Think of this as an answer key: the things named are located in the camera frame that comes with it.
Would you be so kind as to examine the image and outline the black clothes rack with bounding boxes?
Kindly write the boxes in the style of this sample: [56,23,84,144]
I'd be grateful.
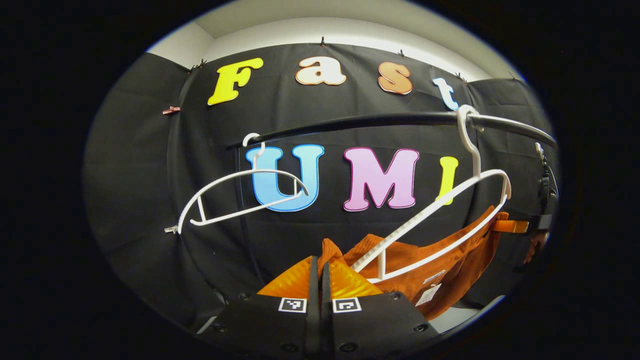
[227,111,558,151]

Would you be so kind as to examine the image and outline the white plastic hanger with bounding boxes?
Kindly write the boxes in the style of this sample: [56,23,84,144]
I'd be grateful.
[350,105,512,283]
[164,132,311,235]

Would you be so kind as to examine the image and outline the row of black backdrop clips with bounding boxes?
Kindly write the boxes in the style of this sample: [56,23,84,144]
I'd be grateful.
[189,36,521,83]

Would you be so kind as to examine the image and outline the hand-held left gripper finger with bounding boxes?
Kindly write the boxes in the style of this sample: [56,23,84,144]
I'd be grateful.
[210,256,321,358]
[320,259,441,358]

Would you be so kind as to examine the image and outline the orange corduroy jacket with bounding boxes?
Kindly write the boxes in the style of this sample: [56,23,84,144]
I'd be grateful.
[320,206,511,321]

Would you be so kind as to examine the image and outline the black backdrop cloth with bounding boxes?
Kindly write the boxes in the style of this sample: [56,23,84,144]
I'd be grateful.
[82,42,560,331]

